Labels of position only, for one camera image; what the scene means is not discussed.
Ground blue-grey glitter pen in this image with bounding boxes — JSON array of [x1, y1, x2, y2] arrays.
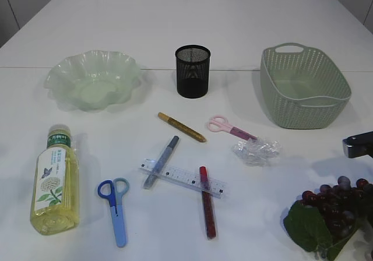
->
[[143, 135, 180, 189]]

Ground purple artificial grape bunch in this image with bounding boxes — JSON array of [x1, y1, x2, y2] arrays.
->
[[283, 176, 372, 260]]

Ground clear plastic sheet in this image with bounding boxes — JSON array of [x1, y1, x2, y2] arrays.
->
[[232, 138, 282, 167]]

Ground black mesh pen holder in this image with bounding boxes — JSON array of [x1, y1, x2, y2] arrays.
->
[[175, 45, 211, 98]]

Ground yellow tea bottle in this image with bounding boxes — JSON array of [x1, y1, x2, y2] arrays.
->
[[30, 124, 79, 235]]

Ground blue scissors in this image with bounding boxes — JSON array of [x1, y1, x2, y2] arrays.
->
[[97, 178, 129, 248]]

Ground pink scissors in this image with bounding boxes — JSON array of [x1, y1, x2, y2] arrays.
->
[[207, 115, 258, 140]]

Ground clear plastic ruler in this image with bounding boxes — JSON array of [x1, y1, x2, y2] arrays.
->
[[139, 159, 227, 198]]

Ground red glitter pen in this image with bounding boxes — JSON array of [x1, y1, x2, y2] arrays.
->
[[199, 166, 216, 239]]

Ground gold glitter pen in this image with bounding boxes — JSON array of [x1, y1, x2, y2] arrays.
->
[[157, 112, 207, 143]]

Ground green woven plastic basket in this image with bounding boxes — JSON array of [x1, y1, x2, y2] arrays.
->
[[260, 43, 351, 130]]

